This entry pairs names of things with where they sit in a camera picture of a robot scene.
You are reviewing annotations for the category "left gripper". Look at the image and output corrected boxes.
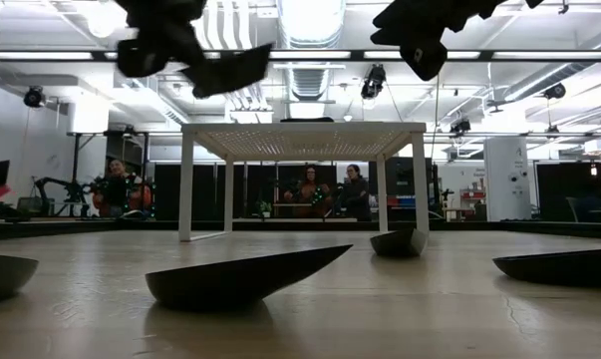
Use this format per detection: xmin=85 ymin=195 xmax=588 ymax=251
xmin=116 ymin=19 xmax=207 ymax=80

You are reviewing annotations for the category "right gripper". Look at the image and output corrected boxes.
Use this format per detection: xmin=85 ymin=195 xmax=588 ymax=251
xmin=370 ymin=0 xmax=503 ymax=83

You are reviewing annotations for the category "teardrop black plate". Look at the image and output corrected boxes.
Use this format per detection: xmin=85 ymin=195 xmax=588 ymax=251
xmin=145 ymin=243 xmax=354 ymax=313
xmin=0 ymin=252 xmax=40 ymax=303
xmin=369 ymin=227 xmax=429 ymax=259
xmin=492 ymin=247 xmax=601 ymax=288

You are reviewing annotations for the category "person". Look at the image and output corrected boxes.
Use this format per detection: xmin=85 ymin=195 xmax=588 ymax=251
xmin=283 ymin=164 xmax=334 ymax=219
xmin=337 ymin=163 xmax=374 ymax=222
xmin=93 ymin=158 xmax=154 ymax=219

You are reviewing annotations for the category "white perforated metal shelf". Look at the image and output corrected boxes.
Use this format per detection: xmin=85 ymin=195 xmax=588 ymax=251
xmin=179 ymin=121 xmax=430 ymax=243

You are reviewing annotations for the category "black partition panel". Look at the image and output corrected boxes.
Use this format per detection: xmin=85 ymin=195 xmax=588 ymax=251
xmin=152 ymin=163 xmax=339 ymax=220
xmin=534 ymin=162 xmax=601 ymax=223

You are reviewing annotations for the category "black cabinet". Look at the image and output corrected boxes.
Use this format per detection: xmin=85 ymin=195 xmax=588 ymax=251
xmin=368 ymin=157 xmax=434 ymax=220

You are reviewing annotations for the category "white pillar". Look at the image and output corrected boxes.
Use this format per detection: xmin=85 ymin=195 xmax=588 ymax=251
xmin=482 ymin=135 xmax=533 ymax=222

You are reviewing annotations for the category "black ceiling camera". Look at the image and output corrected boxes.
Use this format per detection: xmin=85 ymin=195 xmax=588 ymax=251
xmin=543 ymin=82 xmax=567 ymax=101
xmin=360 ymin=63 xmax=387 ymax=100
xmin=22 ymin=85 xmax=47 ymax=109
xmin=449 ymin=117 xmax=473 ymax=136

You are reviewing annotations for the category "white wall box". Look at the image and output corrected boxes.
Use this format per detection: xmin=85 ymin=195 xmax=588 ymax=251
xmin=68 ymin=102 xmax=110 ymax=135

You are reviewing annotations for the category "silver ventilation duct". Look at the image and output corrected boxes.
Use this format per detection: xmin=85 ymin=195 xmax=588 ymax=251
xmin=274 ymin=0 xmax=349 ymax=101

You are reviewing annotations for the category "black aluminium table frame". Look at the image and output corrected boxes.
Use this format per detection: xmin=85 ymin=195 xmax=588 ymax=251
xmin=0 ymin=217 xmax=601 ymax=241

